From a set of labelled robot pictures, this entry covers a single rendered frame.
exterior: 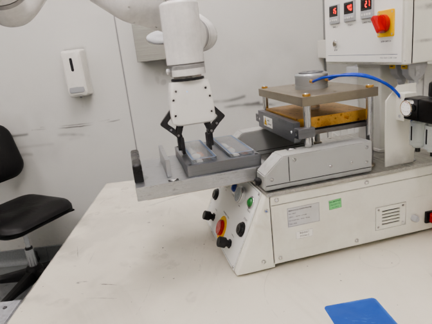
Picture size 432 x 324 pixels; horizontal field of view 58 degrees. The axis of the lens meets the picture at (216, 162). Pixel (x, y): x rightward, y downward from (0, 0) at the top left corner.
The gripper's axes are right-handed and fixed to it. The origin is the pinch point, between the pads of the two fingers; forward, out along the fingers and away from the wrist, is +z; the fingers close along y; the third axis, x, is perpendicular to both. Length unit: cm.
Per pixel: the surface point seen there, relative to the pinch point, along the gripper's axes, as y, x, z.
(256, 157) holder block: 11.4, -10.2, 2.8
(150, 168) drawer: -11.4, 1.7, 4.6
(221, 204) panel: 5.8, 5.7, 18.7
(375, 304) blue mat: 24, -35, 27
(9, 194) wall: -95, 170, 54
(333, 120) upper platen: 29.9, -10.5, -2.8
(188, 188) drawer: -4.5, -11.2, 6.7
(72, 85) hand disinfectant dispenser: -42, 148, -10
